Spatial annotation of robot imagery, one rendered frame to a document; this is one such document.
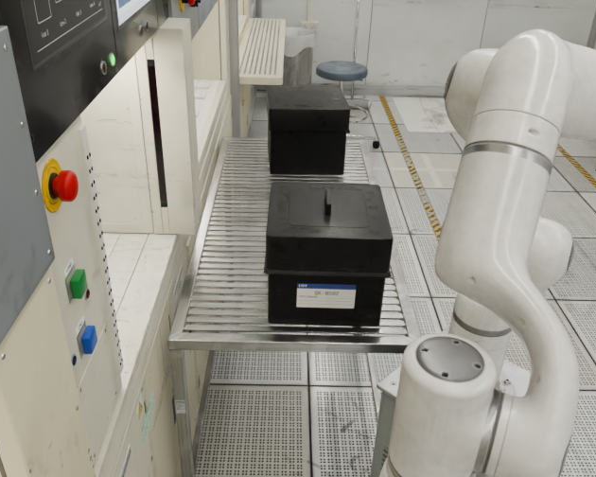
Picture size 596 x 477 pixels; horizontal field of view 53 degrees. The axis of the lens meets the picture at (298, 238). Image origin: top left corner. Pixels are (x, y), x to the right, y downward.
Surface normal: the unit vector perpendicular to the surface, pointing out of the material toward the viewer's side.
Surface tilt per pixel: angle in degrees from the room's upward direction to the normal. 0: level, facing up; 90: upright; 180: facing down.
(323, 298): 90
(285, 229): 0
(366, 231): 0
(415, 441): 90
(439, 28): 90
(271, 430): 0
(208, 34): 90
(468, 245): 53
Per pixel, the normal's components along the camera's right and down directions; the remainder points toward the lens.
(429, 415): -0.50, 0.44
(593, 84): 0.48, 0.04
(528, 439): -0.30, -0.30
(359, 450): 0.03, -0.86
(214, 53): 0.01, 0.51
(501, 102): -0.59, -0.32
